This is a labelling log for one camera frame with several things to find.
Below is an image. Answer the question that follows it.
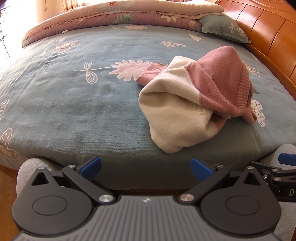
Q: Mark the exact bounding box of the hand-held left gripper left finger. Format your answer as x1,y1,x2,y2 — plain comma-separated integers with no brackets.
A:
30,156,116,205

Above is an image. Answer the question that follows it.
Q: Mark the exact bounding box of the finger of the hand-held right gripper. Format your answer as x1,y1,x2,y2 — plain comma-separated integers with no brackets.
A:
247,161,296,183
278,152,296,167

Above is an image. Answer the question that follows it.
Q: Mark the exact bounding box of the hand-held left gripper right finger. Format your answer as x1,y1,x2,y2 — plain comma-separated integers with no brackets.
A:
178,158,262,205

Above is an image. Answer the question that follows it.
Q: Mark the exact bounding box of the pink and cream knit sweater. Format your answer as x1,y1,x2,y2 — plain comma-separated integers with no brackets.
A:
135,46,258,154

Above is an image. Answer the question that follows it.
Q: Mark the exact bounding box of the person's right trouser leg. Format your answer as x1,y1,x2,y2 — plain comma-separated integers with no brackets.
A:
259,144,296,241

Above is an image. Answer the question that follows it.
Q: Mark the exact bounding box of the person's trouser leg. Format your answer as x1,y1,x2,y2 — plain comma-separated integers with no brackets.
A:
16,158,63,197
259,144,296,241

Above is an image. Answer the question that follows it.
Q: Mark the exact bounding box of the person's left trouser leg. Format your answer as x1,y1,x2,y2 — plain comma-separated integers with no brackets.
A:
16,158,63,197

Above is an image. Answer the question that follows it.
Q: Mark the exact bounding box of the wooden headboard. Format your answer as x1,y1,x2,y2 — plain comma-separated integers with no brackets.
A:
215,0,296,102

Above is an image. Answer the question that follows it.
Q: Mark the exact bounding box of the teal flower print pillow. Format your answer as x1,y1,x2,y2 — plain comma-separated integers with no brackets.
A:
198,13,252,44

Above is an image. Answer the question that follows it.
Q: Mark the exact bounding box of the pink floral quilt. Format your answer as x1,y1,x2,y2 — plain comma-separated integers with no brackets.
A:
21,0,225,49

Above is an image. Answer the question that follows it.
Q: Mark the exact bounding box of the pink striped curtain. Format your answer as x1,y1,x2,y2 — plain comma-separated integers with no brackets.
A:
66,0,114,8

